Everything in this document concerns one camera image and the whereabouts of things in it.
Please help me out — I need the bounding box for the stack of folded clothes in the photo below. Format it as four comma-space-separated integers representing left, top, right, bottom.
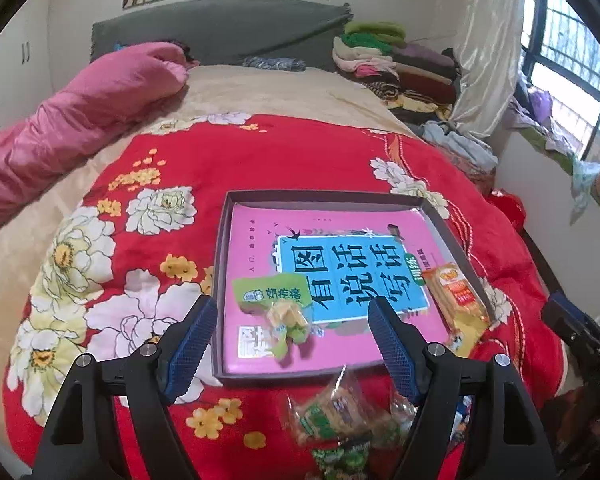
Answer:
332, 20, 463, 126

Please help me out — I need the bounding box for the blue snack packet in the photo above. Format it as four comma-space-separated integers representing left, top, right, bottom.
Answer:
450, 394, 476, 443

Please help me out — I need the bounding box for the pink quilt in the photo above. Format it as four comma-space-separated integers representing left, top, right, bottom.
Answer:
0, 42, 191, 246

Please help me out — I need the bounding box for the light blue clothes pile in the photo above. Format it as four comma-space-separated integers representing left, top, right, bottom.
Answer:
422, 120, 498, 171

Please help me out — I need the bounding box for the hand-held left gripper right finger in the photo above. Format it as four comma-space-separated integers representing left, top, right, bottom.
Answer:
367, 297, 556, 480

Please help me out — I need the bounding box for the purple cloth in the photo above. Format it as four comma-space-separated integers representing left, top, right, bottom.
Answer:
527, 87, 553, 121

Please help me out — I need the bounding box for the green packet with yellow candy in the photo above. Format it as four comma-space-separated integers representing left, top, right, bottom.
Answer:
231, 274, 315, 362

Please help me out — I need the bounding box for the clear cracker packet green label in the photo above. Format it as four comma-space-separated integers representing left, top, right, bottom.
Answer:
284, 366, 378, 447

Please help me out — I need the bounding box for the pink book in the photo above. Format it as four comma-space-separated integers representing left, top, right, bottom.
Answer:
230, 202, 463, 376

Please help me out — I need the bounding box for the orange cracker packet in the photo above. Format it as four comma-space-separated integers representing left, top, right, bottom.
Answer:
421, 261, 492, 358

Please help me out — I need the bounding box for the red floral blanket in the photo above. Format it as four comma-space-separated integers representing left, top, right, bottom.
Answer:
2, 114, 568, 480

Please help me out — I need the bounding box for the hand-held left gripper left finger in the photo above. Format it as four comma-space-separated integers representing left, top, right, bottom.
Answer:
32, 295, 218, 480

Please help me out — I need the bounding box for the red plastic bag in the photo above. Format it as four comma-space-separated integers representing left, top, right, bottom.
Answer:
487, 189, 527, 231

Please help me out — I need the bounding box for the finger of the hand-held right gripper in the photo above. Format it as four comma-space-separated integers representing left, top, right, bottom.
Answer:
550, 289, 590, 322
541, 302, 600, 361

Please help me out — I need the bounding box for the grey patterned pillow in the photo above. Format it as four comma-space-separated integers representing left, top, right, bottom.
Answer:
242, 55, 307, 72

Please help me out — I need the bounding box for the white wardrobe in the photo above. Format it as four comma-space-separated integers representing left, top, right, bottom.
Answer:
0, 0, 51, 131

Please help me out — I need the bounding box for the dark cloth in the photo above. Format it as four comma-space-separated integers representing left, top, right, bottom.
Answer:
165, 40, 200, 67

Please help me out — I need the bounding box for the floral fabric bag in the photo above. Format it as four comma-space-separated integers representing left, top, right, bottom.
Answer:
452, 152, 496, 196

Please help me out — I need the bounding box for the white and green cloth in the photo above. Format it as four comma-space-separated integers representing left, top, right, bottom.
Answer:
570, 160, 600, 223

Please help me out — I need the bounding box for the cream curtain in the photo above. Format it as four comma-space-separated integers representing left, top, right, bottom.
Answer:
450, 0, 526, 138

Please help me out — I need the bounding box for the dark grey shallow box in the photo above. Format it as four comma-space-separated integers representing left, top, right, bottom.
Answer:
212, 190, 496, 386

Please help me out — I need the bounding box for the grey headboard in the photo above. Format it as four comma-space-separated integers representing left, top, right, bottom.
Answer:
90, 2, 353, 73

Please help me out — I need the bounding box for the window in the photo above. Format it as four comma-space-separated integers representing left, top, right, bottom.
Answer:
520, 0, 600, 161

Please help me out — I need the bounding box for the green and black snack packet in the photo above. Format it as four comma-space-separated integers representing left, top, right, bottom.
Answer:
311, 435, 376, 480

